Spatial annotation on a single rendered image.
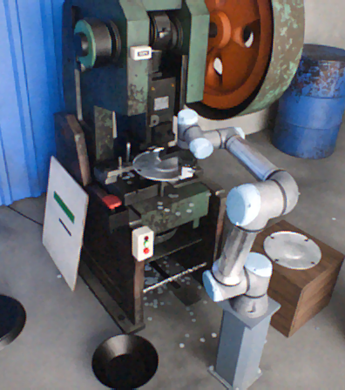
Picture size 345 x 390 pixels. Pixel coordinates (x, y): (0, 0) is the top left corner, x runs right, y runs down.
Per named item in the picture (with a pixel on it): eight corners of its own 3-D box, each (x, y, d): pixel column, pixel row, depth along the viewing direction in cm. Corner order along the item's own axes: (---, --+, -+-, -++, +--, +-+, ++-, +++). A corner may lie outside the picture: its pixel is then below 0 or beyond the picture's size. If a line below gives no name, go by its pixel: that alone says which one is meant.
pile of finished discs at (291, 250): (331, 252, 220) (332, 252, 219) (298, 278, 203) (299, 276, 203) (286, 226, 238) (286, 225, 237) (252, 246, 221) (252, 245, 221)
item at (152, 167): (149, 186, 183) (149, 184, 183) (123, 157, 205) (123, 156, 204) (207, 173, 196) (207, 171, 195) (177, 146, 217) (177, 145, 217)
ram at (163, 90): (179, 139, 198) (182, 76, 182) (151, 147, 190) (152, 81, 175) (158, 126, 210) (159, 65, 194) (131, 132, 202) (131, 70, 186)
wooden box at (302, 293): (328, 303, 238) (345, 255, 219) (287, 339, 216) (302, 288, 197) (272, 265, 262) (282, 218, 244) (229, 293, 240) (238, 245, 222)
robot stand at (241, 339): (263, 373, 198) (280, 305, 174) (236, 398, 187) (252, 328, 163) (233, 348, 209) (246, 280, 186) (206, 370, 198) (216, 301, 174)
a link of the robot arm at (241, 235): (245, 299, 164) (292, 197, 127) (210, 310, 158) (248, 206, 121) (230, 273, 171) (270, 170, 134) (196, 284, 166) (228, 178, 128)
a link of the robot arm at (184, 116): (182, 124, 158) (173, 110, 163) (181, 145, 167) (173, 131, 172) (202, 118, 160) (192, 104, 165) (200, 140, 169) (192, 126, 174)
